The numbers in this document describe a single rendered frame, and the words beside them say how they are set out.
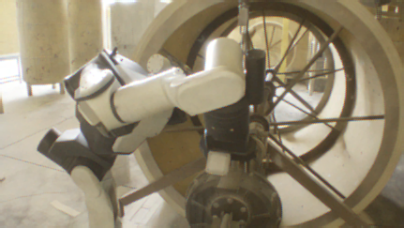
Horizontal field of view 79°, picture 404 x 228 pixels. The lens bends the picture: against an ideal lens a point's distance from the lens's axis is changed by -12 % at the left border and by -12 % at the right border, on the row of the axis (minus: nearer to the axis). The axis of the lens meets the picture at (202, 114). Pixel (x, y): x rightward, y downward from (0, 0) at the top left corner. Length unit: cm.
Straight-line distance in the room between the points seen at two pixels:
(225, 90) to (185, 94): 6
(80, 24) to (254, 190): 699
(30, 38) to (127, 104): 611
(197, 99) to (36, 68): 623
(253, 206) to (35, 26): 612
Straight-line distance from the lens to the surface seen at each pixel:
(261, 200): 78
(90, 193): 114
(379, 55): 157
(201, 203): 82
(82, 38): 748
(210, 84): 42
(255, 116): 153
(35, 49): 655
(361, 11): 154
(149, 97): 49
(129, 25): 746
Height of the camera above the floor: 144
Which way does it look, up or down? 17 degrees down
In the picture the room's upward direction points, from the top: 1 degrees clockwise
